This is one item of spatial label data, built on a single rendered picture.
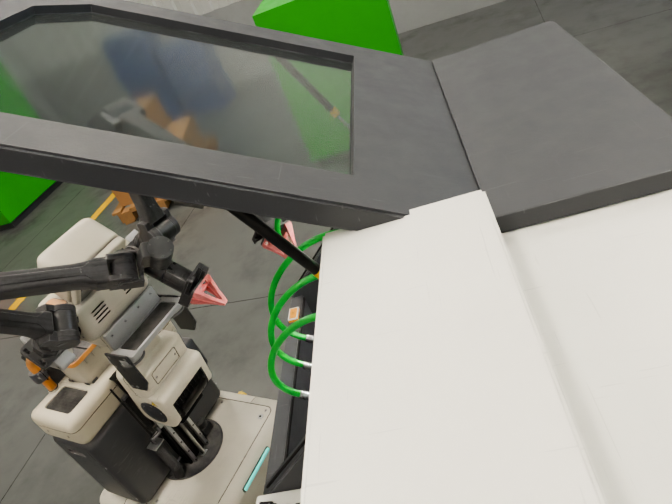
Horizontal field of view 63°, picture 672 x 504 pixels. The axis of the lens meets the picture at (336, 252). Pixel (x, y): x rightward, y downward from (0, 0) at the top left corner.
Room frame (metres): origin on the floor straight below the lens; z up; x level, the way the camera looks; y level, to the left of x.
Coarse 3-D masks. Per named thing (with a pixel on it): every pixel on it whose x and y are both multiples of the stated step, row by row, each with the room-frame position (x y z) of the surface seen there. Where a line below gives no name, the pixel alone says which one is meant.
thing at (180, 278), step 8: (176, 264) 1.13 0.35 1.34; (200, 264) 1.12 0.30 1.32; (168, 272) 1.11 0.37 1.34; (176, 272) 1.11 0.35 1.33; (184, 272) 1.11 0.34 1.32; (192, 272) 1.09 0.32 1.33; (168, 280) 1.10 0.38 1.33; (176, 280) 1.10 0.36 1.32; (184, 280) 1.10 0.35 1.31; (192, 280) 1.07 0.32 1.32; (176, 288) 1.10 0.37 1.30; (184, 288) 1.08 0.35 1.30
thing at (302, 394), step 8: (304, 320) 0.78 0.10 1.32; (312, 320) 0.77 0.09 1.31; (288, 328) 0.79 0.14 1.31; (296, 328) 0.78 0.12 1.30; (280, 336) 0.79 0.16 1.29; (280, 344) 0.79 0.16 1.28; (272, 352) 0.80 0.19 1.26; (272, 360) 0.80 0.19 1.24; (272, 368) 0.80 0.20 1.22; (272, 376) 0.81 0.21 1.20; (280, 384) 0.81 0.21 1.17; (288, 392) 0.80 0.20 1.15; (296, 392) 0.80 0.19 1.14; (304, 392) 0.80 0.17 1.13
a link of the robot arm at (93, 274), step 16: (112, 256) 1.13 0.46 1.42; (128, 256) 1.13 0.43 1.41; (0, 272) 1.07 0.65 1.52; (16, 272) 1.08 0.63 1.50; (32, 272) 1.08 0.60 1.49; (48, 272) 1.08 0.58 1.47; (64, 272) 1.08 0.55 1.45; (80, 272) 1.09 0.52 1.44; (96, 272) 1.09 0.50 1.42; (112, 272) 1.11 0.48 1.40; (128, 272) 1.10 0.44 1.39; (0, 288) 1.04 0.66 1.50; (16, 288) 1.05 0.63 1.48; (32, 288) 1.05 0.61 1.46; (48, 288) 1.07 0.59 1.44; (64, 288) 1.08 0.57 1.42; (80, 288) 1.09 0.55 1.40; (96, 288) 1.09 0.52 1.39; (112, 288) 1.10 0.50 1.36
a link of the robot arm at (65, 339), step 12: (0, 312) 1.16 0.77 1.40; (12, 312) 1.18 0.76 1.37; (24, 312) 1.20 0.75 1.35; (36, 312) 1.22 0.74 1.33; (48, 312) 1.24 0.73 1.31; (0, 324) 1.13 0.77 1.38; (12, 324) 1.15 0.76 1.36; (24, 324) 1.17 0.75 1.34; (36, 324) 1.19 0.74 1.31; (48, 324) 1.21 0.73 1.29; (24, 336) 1.19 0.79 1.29; (36, 336) 1.19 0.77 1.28; (48, 336) 1.19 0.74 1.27; (60, 336) 1.20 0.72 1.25; (72, 336) 1.21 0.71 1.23; (48, 348) 1.21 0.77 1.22; (60, 348) 1.23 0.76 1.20
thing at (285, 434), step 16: (304, 304) 1.33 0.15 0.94; (288, 336) 1.21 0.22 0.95; (288, 352) 1.14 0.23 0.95; (304, 352) 1.17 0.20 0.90; (288, 368) 1.08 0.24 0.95; (288, 384) 1.03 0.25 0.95; (304, 384) 1.08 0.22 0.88; (288, 400) 0.98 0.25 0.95; (304, 400) 1.03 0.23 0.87; (288, 416) 0.93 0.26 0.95; (304, 416) 0.99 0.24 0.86; (272, 432) 0.90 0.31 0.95; (288, 432) 0.88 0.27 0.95; (304, 432) 0.95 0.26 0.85; (272, 448) 0.86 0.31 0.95; (288, 448) 0.85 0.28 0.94; (272, 464) 0.82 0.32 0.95
